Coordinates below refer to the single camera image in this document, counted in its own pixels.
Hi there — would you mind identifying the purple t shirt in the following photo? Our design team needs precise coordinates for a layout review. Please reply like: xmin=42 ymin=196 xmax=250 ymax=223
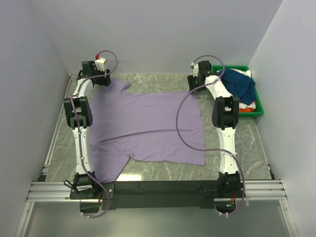
xmin=90 ymin=79 xmax=205 ymax=182

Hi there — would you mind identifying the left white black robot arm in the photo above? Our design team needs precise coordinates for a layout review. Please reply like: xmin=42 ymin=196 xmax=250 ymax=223
xmin=63 ymin=58 xmax=111 ymax=198

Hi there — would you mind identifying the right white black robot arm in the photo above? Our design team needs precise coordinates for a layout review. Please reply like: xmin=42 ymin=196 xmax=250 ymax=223
xmin=187 ymin=61 xmax=241 ymax=197

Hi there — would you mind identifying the dark blue t shirt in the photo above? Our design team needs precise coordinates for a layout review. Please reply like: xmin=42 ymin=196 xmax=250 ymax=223
xmin=216 ymin=68 xmax=256 ymax=104

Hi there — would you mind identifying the orange t shirt in bin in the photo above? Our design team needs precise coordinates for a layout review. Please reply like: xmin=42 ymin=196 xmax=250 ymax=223
xmin=239 ymin=108 xmax=255 ymax=113

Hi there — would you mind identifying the green plastic bin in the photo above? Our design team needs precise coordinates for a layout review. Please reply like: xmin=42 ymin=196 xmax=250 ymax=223
xmin=205 ymin=66 xmax=264 ymax=118

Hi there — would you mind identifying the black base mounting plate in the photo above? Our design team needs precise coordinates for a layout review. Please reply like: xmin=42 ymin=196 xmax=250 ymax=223
xmin=70 ymin=180 xmax=243 ymax=210

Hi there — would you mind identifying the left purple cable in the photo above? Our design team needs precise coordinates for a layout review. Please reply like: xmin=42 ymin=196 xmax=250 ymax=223
xmin=70 ymin=50 xmax=118 ymax=220

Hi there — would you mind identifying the purple cable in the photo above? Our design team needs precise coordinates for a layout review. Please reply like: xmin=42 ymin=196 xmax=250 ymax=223
xmin=175 ymin=54 xmax=246 ymax=219
xmin=70 ymin=50 xmax=118 ymax=220

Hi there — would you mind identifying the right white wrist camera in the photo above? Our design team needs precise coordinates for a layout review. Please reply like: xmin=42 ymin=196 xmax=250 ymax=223
xmin=191 ymin=62 xmax=199 ymax=77

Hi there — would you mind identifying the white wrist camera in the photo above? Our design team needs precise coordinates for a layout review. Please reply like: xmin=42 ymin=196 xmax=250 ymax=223
xmin=94 ymin=54 xmax=107 ymax=72
xmin=191 ymin=62 xmax=199 ymax=77

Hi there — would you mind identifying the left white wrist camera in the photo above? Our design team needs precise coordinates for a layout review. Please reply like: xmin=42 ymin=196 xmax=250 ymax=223
xmin=94 ymin=54 xmax=107 ymax=72

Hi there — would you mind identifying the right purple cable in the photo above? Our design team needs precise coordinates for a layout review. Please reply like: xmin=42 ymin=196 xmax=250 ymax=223
xmin=175 ymin=54 xmax=246 ymax=219

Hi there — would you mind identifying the aluminium rail frame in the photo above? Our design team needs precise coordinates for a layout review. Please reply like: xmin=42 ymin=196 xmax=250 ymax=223
xmin=16 ymin=74 xmax=299 ymax=237

